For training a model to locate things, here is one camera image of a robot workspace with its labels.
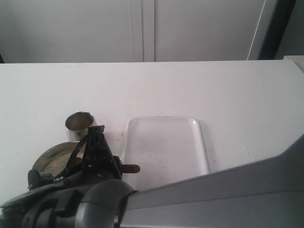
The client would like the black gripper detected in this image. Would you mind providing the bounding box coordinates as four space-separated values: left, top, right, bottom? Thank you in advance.
68 125 122 181

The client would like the steel bowl of rice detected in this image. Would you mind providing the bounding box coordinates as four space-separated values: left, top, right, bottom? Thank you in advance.
32 142 78 177

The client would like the white cabinet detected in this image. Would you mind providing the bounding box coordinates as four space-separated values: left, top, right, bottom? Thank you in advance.
0 0 277 63

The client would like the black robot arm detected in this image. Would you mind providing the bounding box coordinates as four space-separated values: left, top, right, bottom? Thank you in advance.
0 126 304 228

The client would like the small steel cup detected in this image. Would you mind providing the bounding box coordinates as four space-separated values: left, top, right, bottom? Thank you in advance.
65 111 97 142

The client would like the brown wooden spoon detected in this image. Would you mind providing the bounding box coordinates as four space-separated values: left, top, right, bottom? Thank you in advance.
72 155 140 176

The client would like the white plastic tray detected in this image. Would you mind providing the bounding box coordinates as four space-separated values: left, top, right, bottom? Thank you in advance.
120 117 210 190

